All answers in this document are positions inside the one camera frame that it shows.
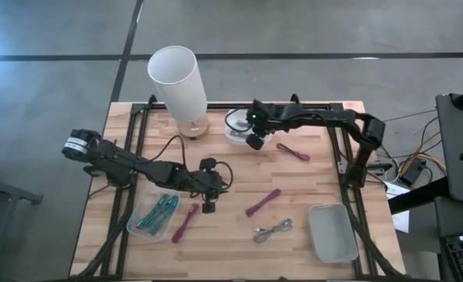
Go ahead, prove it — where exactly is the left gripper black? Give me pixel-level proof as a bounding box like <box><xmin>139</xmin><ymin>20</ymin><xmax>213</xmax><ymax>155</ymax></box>
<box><xmin>191</xmin><ymin>157</ymin><xmax>231</xmax><ymax>215</ymax></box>

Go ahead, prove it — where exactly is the red braided USB cable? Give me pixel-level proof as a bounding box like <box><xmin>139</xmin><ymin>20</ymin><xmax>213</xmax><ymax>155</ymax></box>
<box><xmin>276</xmin><ymin>143</ymin><xmax>311</xmax><ymax>162</ymax></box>
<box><xmin>171</xmin><ymin>202</ymin><xmax>200</xmax><ymax>244</ymax></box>
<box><xmin>244</xmin><ymin>188</ymin><xmax>282</xmax><ymax>218</ymax></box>

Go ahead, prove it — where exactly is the blue braided USB cable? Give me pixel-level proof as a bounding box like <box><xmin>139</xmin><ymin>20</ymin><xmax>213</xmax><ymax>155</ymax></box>
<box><xmin>149</xmin><ymin>197</ymin><xmax>181</xmax><ymax>237</ymax></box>
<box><xmin>136</xmin><ymin>194</ymin><xmax>169</xmax><ymax>230</ymax></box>
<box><xmin>143</xmin><ymin>195</ymin><xmax>175</xmax><ymax>233</ymax></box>

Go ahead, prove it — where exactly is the white plastic bin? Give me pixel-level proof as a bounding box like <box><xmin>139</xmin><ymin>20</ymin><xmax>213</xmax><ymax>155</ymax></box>
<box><xmin>223</xmin><ymin>108</ymin><xmax>274</xmax><ymax>146</ymax></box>

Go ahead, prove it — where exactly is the clear plastic bin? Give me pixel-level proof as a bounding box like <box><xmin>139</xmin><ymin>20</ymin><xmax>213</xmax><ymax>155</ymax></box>
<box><xmin>126</xmin><ymin>183</ymin><xmax>182</xmax><ymax>244</ymax></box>

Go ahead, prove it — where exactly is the white shade wooden base lamp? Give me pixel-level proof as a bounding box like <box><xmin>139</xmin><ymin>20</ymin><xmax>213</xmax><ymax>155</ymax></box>
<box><xmin>146</xmin><ymin>45</ymin><xmax>211</xmax><ymax>141</ymax></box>

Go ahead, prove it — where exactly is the translucent grey plastic bin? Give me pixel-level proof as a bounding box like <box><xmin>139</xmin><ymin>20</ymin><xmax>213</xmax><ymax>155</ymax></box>
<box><xmin>308</xmin><ymin>203</ymin><xmax>360</xmax><ymax>264</ymax></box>

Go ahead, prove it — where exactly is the white paper sheet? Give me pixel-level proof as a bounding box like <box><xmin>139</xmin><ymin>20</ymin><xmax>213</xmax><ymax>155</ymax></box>
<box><xmin>385</xmin><ymin>182</ymin><xmax>411</xmax><ymax>201</ymax></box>
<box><xmin>391</xmin><ymin>210</ymin><xmax>411</xmax><ymax>234</ymax></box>

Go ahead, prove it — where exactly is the black power box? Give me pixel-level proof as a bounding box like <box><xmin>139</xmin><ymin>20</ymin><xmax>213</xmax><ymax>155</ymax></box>
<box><xmin>397</xmin><ymin>158</ymin><xmax>428</xmax><ymax>188</ymax></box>

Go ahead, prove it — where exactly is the black desk bar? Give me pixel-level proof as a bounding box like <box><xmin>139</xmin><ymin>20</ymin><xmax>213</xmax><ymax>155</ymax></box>
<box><xmin>387</xmin><ymin>175</ymin><xmax>451</xmax><ymax>215</ymax></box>

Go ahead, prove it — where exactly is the dark grey desk surface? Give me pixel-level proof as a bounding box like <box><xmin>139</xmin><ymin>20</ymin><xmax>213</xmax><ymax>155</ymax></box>
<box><xmin>434</xmin><ymin>92</ymin><xmax>463</xmax><ymax>204</ymax></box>

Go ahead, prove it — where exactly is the black metal stand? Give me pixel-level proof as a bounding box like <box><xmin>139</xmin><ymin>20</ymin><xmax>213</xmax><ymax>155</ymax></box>
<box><xmin>0</xmin><ymin>156</ymin><xmax>44</xmax><ymax>282</ymax></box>

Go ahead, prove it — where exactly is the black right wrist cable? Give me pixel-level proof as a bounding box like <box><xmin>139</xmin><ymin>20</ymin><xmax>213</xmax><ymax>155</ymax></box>
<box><xmin>224</xmin><ymin>106</ymin><xmax>254</xmax><ymax>133</ymax></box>

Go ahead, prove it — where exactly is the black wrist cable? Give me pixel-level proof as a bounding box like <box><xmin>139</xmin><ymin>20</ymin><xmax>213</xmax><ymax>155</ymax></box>
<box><xmin>224</xmin><ymin>106</ymin><xmax>254</xmax><ymax>133</ymax></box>
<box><xmin>135</xmin><ymin>135</ymin><xmax>235</xmax><ymax>193</ymax></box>

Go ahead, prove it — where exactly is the black aluminium table frame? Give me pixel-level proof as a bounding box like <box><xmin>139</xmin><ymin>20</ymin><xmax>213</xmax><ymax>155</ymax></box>
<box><xmin>68</xmin><ymin>92</ymin><xmax>407</xmax><ymax>281</ymax></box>

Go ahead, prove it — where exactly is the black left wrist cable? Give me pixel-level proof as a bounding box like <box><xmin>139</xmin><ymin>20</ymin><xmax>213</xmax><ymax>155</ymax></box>
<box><xmin>135</xmin><ymin>135</ymin><xmax>235</xmax><ymax>193</ymax></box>

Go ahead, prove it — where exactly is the thin grey cable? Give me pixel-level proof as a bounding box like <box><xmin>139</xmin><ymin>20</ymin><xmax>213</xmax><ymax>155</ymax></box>
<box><xmin>382</xmin><ymin>108</ymin><xmax>438</xmax><ymax>123</ymax></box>

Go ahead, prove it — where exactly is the yellow cable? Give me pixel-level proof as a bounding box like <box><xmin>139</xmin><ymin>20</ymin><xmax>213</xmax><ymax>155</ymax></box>
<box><xmin>395</xmin><ymin>131</ymin><xmax>447</xmax><ymax>177</ymax></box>

